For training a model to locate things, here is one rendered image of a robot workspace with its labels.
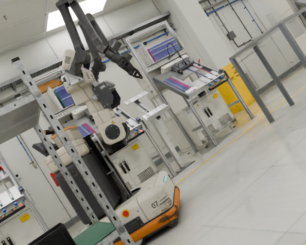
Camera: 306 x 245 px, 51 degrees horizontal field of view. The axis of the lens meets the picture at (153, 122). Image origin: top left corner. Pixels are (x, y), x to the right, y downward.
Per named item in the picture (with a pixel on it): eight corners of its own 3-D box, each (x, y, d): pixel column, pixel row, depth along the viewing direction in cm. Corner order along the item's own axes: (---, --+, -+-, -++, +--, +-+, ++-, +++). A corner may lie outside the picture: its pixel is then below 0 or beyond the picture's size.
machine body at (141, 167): (164, 179, 397) (137, 136, 398) (118, 212, 366) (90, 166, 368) (146, 183, 455) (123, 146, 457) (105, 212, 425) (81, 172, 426)
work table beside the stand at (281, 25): (330, 99, 271) (279, 21, 273) (269, 123, 332) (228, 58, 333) (352, 79, 294) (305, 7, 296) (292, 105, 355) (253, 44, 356)
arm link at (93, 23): (87, 20, 256) (83, 15, 245) (93, 15, 255) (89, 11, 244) (115, 65, 255) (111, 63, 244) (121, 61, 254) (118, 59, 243)
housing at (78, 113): (110, 105, 416) (107, 96, 407) (76, 123, 395) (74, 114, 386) (106, 103, 421) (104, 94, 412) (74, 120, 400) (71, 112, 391)
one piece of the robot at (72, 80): (68, 86, 206) (61, 70, 206) (71, 87, 211) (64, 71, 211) (82, 79, 205) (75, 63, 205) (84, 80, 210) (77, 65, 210)
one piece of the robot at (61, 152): (92, 245, 205) (24, 135, 207) (110, 217, 260) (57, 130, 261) (135, 218, 202) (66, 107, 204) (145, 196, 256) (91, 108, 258)
